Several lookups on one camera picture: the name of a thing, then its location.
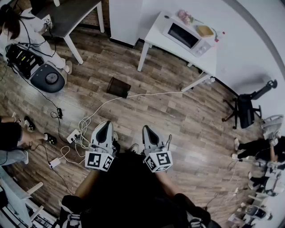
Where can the white mesh chair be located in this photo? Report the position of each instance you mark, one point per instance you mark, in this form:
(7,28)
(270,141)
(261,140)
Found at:
(270,125)

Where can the person's right forearm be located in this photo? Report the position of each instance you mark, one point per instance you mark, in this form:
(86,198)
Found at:
(167,182)

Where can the person's black shirt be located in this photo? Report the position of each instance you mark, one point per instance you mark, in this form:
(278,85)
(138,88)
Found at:
(71,204)

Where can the white desk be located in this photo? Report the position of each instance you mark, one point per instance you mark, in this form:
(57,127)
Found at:
(13,196)

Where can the dark grey table white legs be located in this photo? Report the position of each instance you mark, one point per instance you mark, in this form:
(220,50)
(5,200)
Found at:
(66,15)

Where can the black office chair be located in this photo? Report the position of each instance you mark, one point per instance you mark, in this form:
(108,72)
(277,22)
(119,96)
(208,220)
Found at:
(245,109)

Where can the white cabinet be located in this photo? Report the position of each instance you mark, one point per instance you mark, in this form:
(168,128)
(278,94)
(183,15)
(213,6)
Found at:
(124,20)

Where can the black power adapter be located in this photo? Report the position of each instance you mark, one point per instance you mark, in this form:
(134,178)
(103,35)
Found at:
(59,112)

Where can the white power strip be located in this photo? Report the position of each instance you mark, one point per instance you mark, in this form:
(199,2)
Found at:
(72,135)

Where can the person's shoe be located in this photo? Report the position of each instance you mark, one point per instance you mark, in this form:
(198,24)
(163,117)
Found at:
(134,148)
(115,135)

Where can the person's black trousers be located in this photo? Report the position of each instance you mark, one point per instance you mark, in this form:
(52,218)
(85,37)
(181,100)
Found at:
(129,189)

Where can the person's left forearm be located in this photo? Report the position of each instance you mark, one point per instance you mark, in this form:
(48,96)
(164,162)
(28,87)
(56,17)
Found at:
(89,182)

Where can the person's left shoe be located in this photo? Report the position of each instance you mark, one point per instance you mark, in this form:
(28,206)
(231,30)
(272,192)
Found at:
(115,135)

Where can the white power adapter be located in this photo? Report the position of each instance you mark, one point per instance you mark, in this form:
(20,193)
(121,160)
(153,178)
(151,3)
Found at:
(54,162)

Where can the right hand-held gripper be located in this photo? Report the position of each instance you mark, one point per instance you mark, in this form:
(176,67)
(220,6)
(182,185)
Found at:
(160,159)

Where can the person's right shoe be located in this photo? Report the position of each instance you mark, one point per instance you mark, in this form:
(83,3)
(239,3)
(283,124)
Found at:
(134,148)

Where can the grey round-base machine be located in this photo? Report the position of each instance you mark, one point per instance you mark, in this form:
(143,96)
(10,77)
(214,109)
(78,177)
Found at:
(42,73)

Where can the black mesh waste bin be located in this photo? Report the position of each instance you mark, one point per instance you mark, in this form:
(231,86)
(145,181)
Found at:
(118,88)

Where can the pink flower bunch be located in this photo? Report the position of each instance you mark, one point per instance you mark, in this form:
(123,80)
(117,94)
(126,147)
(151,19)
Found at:
(184,16)

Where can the yellow tray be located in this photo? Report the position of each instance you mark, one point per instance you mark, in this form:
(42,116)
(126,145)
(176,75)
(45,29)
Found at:
(204,31)

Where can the white microwave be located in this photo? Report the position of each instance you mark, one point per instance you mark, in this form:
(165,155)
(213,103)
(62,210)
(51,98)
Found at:
(182,34)

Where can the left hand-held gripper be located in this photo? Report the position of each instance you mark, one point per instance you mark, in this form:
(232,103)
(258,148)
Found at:
(98,160)

